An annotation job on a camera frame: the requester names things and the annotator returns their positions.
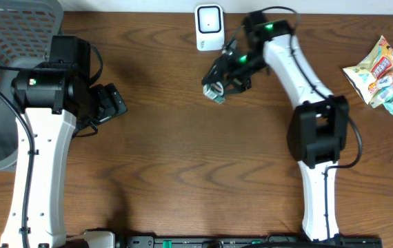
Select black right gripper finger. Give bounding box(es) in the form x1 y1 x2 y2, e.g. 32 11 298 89
201 56 226 86
223 77 252 95

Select round black lidded cup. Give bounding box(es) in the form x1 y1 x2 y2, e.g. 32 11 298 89
203 82 225 104

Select yellow blue snack bag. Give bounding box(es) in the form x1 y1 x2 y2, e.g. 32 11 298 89
343 35 393 106

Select orange juice carton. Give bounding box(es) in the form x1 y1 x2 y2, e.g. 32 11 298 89
376 70 393 89

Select green tissue pack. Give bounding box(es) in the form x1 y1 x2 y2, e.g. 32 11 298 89
370 85 393 108

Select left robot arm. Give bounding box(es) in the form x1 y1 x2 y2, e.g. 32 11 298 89
0 68 127 247

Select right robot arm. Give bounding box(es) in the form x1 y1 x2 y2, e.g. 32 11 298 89
202 17 349 245

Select white barcode scanner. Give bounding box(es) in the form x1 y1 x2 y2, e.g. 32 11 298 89
194 3 225 52

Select grey plastic mesh basket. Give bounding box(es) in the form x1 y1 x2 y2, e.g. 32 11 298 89
0 0 63 171

